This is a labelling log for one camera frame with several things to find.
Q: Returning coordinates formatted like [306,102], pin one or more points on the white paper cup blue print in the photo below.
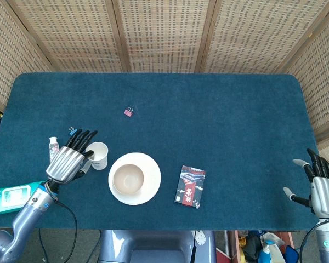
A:
[100,156]

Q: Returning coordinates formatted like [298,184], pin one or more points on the dark red printed box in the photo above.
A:
[189,189]

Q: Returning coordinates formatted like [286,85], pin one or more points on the teal blue tablecloth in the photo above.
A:
[208,109]

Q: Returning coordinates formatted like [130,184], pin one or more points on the blue-grey robot torso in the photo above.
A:
[153,246]

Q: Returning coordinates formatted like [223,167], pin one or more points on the woven bamboo folding screen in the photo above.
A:
[164,33]

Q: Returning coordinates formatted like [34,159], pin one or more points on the blue binder clip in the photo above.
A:
[72,132]

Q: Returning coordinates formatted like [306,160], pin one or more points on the white round plate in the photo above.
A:
[152,170]

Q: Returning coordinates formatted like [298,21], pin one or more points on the white perforated disc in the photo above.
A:
[200,239]

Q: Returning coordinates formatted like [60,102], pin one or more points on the red storage crate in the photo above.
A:
[222,256]

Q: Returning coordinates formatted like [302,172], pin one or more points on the beige bowl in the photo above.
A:
[128,179]

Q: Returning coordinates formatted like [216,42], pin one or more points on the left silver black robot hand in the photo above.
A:
[64,164]

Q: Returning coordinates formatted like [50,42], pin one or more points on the blue white spray bottle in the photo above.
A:
[266,254]

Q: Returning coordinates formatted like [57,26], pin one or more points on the green wet wipes pack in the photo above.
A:
[8,197]

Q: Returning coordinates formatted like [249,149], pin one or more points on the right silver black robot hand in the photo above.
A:
[324,194]

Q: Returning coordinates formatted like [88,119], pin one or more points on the white printed toothpaste tube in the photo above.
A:
[54,145]

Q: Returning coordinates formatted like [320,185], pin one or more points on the pink binder clip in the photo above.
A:
[128,113]

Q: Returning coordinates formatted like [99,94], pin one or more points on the grey metal table leg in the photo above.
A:
[228,243]

